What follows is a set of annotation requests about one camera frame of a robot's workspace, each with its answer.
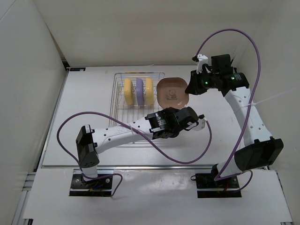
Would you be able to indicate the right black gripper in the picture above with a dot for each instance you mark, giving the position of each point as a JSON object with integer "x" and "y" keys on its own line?
{"x": 193, "y": 87}

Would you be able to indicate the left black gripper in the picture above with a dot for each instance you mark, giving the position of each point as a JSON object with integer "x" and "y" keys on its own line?
{"x": 168, "y": 110}

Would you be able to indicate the pink panda plate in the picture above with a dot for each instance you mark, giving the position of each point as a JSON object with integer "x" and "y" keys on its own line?
{"x": 171, "y": 93}

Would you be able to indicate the purple panda plate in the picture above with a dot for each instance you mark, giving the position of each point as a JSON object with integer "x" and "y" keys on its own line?
{"x": 139, "y": 92}

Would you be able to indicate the yellow panda plate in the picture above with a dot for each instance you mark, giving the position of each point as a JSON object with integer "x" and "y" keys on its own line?
{"x": 129, "y": 91}

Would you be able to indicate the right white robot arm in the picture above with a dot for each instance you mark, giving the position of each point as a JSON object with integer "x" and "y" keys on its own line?
{"x": 260, "y": 147}

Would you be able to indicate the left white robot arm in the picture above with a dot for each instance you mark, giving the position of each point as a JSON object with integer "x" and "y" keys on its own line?
{"x": 92, "y": 142}

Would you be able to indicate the yellow plate in rack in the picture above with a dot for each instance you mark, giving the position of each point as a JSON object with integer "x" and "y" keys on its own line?
{"x": 150, "y": 91}

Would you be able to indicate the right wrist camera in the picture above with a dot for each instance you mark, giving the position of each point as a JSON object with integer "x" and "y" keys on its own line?
{"x": 200, "y": 60}

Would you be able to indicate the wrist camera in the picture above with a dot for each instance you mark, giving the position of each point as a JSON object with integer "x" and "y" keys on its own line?
{"x": 200, "y": 60}
{"x": 200, "y": 124}

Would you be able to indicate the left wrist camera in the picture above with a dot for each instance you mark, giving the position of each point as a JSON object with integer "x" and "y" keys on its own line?
{"x": 200, "y": 124}

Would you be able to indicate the metal wire dish rack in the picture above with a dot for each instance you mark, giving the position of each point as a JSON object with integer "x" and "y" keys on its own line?
{"x": 129, "y": 113}

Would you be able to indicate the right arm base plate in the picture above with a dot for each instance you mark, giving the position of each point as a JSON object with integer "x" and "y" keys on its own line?
{"x": 208, "y": 188}

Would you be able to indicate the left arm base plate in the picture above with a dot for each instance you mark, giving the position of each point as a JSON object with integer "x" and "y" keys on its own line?
{"x": 93, "y": 188}

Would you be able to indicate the aluminium rail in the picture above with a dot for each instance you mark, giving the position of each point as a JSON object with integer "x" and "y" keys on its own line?
{"x": 155, "y": 167}

